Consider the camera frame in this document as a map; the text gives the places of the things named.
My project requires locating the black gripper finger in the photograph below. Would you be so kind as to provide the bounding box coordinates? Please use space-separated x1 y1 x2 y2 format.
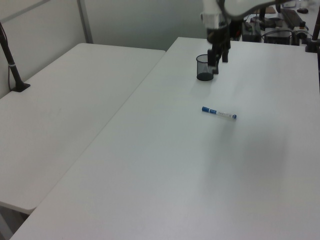
221 41 231 64
207 46 223 75

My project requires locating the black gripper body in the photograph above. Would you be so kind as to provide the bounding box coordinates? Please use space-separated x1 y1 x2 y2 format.
206 21 232 50

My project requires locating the blue and white marker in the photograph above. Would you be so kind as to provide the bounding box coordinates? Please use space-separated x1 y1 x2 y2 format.
201 105 238 122

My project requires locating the black mesh pen cup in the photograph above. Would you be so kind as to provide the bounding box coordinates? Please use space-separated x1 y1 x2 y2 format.
195 54 216 82

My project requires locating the black monitor stand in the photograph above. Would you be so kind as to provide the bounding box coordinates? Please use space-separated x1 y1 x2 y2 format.
256 3 277 28

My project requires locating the black electronics box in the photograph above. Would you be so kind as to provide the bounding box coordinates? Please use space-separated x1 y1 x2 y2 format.
264 27 301 46

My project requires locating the black computer keyboard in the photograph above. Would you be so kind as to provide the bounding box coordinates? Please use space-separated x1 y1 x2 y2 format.
281 8 304 29

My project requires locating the small camera on white mount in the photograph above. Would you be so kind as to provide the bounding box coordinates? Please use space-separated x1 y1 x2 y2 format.
293 21 310 39

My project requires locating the black camera pole white band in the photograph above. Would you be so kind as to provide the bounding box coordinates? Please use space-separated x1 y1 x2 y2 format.
0 21 31 93

